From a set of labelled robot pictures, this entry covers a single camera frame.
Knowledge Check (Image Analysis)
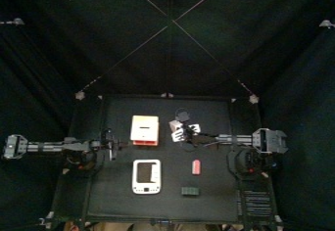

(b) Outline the white striped toy box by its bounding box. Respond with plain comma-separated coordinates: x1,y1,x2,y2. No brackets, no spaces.
167,119,203,144

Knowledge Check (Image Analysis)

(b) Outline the cream knife block red base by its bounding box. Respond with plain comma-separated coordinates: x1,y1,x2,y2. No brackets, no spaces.
129,115,161,147

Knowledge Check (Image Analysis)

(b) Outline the small red toy piece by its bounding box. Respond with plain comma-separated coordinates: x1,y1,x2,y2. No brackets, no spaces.
191,159,203,176

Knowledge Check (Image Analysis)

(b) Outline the white toy phone dark screen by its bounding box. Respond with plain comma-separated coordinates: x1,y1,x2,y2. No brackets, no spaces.
131,159,164,196

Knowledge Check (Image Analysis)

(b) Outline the small dark green block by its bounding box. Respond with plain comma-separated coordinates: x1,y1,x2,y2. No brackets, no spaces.
180,186,200,197

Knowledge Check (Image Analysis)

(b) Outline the black looped gripper cable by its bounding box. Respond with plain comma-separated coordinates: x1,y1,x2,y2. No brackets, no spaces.
173,107,193,122

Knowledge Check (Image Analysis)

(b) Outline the thin pale cord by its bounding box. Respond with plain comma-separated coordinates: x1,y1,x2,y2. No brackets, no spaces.
80,0,232,92
123,0,253,96

